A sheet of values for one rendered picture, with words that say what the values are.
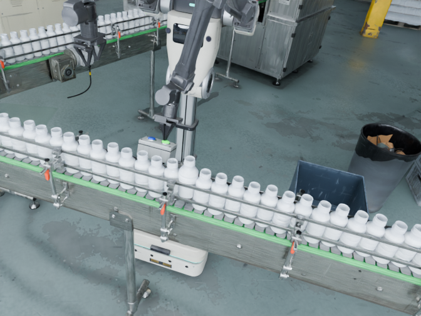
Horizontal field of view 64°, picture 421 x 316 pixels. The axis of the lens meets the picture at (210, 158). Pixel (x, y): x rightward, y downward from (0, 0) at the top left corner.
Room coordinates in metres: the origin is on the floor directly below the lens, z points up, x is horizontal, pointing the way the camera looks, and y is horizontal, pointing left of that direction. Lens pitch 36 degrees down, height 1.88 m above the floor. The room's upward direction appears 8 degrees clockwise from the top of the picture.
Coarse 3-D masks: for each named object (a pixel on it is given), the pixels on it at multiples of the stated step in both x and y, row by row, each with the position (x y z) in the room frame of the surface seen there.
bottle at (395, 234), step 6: (396, 222) 0.77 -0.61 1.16; (402, 222) 0.78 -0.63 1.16; (390, 228) 0.78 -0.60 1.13; (396, 228) 0.76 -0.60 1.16; (402, 228) 0.77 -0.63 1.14; (384, 234) 0.77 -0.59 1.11; (390, 234) 0.75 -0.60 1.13; (396, 234) 0.75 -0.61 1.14; (402, 234) 0.75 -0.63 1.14; (390, 240) 0.74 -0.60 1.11; (396, 240) 0.74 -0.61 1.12; (402, 240) 0.74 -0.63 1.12; (378, 246) 0.76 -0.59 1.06; (384, 246) 0.75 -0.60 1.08; (390, 246) 0.74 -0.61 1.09; (396, 246) 0.74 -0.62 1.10; (378, 252) 0.75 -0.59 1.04; (384, 252) 0.74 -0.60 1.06; (390, 252) 0.74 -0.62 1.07; (378, 258) 0.74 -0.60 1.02
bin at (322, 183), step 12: (300, 168) 1.34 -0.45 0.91; (312, 168) 1.33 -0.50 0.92; (324, 168) 1.32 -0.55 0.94; (300, 180) 1.34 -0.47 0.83; (312, 180) 1.33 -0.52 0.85; (324, 180) 1.32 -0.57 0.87; (336, 180) 1.31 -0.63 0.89; (348, 180) 1.30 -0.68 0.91; (360, 180) 1.29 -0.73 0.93; (312, 192) 1.32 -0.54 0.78; (324, 192) 1.31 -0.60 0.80; (336, 192) 1.30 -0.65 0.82; (348, 192) 1.29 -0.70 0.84; (360, 192) 1.21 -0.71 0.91; (312, 204) 1.28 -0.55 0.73; (336, 204) 1.30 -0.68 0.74; (348, 204) 1.28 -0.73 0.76; (360, 204) 1.15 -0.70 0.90
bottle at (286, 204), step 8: (288, 192) 0.85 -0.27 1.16; (280, 200) 0.84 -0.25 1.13; (288, 200) 0.82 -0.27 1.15; (280, 208) 0.81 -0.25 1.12; (288, 208) 0.81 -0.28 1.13; (280, 216) 0.81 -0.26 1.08; (288, 216) 0.81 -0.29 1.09; (280, 224) 0.81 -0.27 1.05; (288, 224) 0.82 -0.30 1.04; (280, 232) 0.81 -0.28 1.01
